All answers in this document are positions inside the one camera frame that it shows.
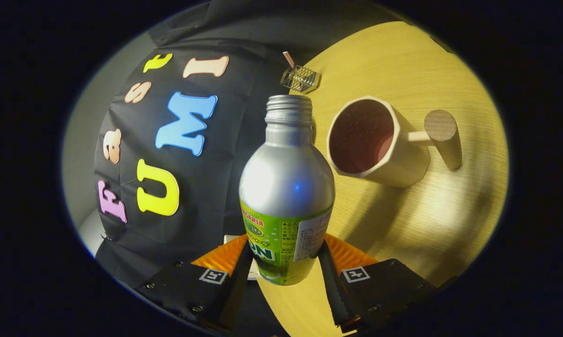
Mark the wooden table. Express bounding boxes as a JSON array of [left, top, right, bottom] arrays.
[[258, 21, 510, 337]]

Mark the wire mesh holder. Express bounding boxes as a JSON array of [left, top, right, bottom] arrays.
[[281, 65, 321, 94]]

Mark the silver bottle with green label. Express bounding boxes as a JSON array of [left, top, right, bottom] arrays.
[[239, 95, 336, 286]]

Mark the black backdrop cloth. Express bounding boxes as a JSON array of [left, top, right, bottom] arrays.
[[94, 0, 403, 337]]

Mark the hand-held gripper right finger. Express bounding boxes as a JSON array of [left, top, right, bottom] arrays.
[[316, 233, 455, 334]]

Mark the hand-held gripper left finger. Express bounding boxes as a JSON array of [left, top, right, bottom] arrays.
[[136, 234, 254, 334]]

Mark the cream cup with wooden handle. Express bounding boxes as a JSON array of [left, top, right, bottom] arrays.
[[327, 95, 463, 188]]

